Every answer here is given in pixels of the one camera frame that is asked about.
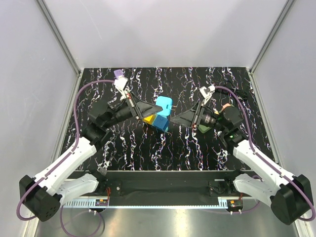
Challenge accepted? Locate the purple power strip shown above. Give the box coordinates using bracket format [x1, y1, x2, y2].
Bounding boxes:
[114, 69, 124, 79]

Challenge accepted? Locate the white slotted cable duct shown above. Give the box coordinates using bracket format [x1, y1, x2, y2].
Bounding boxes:
[64, 198, 109, 208]

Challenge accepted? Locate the green round-hole power strip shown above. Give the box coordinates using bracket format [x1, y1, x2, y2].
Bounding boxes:
[198, 124, 211, 134]

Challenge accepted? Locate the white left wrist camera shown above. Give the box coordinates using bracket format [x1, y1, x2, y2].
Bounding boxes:
[114, 76, 128, 98]

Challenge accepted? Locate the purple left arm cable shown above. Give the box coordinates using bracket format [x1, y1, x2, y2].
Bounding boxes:
[16, 79, 119, 237]

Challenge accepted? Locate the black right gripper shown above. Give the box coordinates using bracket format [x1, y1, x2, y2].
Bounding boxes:
[170, 100, 227, 132]

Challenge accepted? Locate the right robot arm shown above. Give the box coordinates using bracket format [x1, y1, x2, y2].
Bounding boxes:
[171, 102, 316, 225]

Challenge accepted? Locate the black cable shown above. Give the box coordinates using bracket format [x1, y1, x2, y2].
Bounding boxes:
[217, 81, 248, 101]

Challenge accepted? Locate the blue cube socket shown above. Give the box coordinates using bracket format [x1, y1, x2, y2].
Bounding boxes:
[153, 115, 169, 131]

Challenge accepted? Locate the light blue square adapter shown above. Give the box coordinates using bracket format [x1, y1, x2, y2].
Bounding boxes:
[156, 96, 174, 117]

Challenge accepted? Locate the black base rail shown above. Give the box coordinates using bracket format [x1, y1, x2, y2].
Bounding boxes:
[85, 170, 242, 197]

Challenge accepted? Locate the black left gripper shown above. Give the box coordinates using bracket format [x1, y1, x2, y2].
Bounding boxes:
[104, 92, 163, 129]

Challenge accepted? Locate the pink plug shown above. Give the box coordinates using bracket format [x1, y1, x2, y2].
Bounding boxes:
[220, 103, 231, 112]

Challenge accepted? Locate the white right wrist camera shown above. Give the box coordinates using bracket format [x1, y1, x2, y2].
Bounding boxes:
[199, 85, 215, 105]

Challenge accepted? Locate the yellow cube socket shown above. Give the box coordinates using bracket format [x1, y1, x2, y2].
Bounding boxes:
[143, 115, 156, 125]

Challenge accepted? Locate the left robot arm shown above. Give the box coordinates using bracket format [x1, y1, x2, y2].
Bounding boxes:
[18, 92, 162, 222]

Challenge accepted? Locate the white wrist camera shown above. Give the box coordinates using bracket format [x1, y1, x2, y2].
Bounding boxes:
[199, 85, 215, 105]
[114, 76, 128, 98]

